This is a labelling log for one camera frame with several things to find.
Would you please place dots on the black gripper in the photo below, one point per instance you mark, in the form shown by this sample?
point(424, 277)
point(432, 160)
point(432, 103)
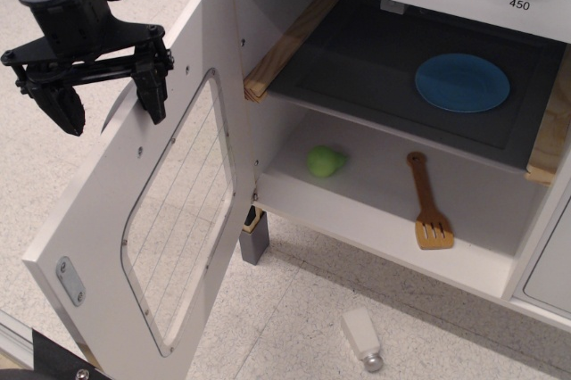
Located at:
point(84, 43)

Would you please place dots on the white oven door with window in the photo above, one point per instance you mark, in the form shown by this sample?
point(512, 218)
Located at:
point(151, 220)

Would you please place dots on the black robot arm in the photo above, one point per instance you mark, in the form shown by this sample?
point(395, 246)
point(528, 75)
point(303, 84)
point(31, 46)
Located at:
point(83, 43)

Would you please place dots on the metal magnetic catch plate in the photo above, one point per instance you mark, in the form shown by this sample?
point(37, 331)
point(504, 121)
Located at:
point(70, 281)

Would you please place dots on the black tape strip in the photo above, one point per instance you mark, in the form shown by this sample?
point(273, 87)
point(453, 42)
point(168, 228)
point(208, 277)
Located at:
point(251, 218)

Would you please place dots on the grey plastic foot cap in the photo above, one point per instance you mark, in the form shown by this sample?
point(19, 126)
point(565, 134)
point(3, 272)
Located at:
point(254, 240)

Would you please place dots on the green toy pear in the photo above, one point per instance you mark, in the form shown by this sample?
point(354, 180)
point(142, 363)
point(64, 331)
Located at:
point(323, 162)

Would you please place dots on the white salt shaker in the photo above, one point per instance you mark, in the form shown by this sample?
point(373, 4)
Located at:
point(361, 334)

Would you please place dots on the wooden slotted spatula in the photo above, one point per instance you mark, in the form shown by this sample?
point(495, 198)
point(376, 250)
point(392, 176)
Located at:
point(432, 229)

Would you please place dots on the blue round plate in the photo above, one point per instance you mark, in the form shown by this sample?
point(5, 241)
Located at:
point(462, 83)

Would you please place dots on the white toy kitchen cabinet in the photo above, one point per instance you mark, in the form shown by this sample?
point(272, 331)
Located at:
point(501, 217)

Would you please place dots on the white cabinet door right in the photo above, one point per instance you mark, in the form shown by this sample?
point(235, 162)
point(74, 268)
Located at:
point(549, 280)

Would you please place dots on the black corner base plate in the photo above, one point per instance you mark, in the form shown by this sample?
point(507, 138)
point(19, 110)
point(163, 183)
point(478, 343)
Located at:
point(51, 359)

